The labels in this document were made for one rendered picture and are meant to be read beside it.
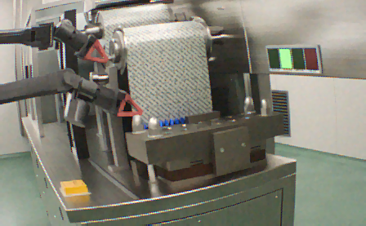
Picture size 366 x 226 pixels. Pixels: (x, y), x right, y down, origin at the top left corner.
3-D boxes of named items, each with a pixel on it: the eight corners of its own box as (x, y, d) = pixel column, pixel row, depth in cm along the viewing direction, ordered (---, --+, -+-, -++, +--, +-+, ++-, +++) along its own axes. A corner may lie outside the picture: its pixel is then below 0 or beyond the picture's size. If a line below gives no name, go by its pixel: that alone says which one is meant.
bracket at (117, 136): (107, 169, 144) (93, 69, 140) (126, 166, 146) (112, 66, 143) (111, 172, 139) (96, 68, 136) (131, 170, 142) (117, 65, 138)
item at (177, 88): (135, 135, 135) (127, 67, 132) (212, 121, 144) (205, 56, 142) (136, 135, 134) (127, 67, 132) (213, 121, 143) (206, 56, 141)
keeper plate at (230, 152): (213, 175, 122) (209, 133, 121) (247, 166, 126) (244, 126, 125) (217, 176, 120) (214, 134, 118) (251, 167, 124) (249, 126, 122)
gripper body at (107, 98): (117, 115, 127) (93, 105, 124) (107, 112, 136) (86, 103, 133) (125, 91, 127) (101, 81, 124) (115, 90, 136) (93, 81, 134)
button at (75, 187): (62, 189, 119) (60, 181, 119) (83, 187, 122) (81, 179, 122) (65, 196, 113) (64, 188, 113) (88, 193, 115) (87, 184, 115)
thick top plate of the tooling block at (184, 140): (128, 154, 130) (125, 132, 129) (256, 129, 145) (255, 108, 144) (148, 165, 115) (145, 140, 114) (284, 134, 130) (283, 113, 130)
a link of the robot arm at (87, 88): (81, 73, 125) (76, 78, 130) (73, 98, 123) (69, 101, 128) (102, 82, 127) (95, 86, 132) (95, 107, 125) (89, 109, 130)
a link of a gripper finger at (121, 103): (140, 126, 132) (110, 113, 128) (132, 123, 139) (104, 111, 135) (149, 101, 133) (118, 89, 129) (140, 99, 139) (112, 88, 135)
